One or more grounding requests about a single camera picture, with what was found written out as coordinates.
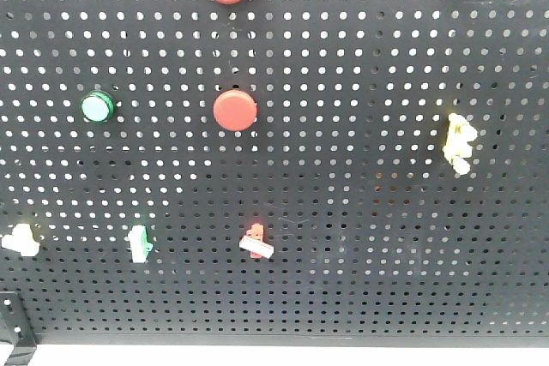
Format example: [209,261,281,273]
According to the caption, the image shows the green round push button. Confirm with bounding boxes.
[80,90,115,123]

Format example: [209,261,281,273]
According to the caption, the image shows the left black clamp bracket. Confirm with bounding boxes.
[1,291,37,366]

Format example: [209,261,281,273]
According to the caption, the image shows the black perforated pegboard panel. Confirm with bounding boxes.
[1,0,548,346]

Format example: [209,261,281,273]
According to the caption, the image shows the lower red round button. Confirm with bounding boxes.
[213,89,258,131]

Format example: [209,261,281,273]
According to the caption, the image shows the red white lever switch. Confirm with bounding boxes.
[238,223,275,259]

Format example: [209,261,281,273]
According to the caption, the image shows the white standing desk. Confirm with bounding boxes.
[31,345,548,365]

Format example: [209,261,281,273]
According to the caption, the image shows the cream lever switch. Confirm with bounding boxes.
[1,224,39,257]

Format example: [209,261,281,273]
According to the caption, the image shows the white green lever switch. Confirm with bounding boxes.
[128,225,153,263]

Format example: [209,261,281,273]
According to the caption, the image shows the yellow toggle switch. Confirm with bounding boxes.
[443,113,478,176]

